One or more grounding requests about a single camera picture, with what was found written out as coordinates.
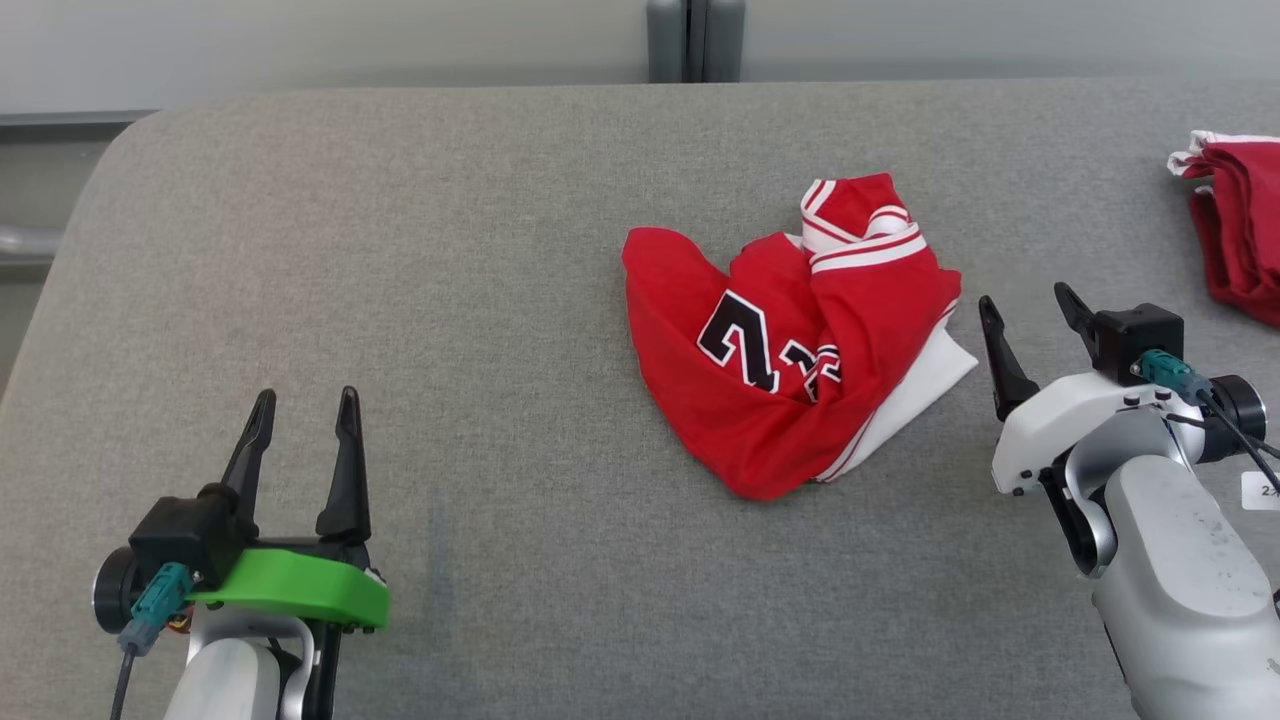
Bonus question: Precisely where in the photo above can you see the grey metal tube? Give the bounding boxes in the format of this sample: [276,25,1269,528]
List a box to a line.
[0,226,63,264]

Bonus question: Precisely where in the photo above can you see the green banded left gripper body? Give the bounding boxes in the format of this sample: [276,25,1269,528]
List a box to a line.
[92,540,391,634]

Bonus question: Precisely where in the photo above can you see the grey vertical frame post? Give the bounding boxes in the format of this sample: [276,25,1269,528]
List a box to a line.
[645,0,747,84]

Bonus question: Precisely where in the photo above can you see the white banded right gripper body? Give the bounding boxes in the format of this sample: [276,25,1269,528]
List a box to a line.
[990,372,1269,496]

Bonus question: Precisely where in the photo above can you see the black cable with teal connector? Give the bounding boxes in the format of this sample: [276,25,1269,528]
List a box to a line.
[108,562,196,720]
[1135,350,1280,466]

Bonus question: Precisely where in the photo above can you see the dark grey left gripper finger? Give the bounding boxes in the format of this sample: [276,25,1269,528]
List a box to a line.
[315,385,373,546]
[218,388,278,511]

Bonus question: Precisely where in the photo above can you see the red shorts with white trim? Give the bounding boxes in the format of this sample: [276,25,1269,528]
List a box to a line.
[1167,130,1280,329]

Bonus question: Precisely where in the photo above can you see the red white numbered jersey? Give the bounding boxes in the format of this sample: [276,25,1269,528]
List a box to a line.
[620,172,979,501]

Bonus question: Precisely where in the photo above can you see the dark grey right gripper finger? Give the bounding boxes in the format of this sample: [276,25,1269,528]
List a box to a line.
[978,295,1041,423]
[1053,282,1101,361]

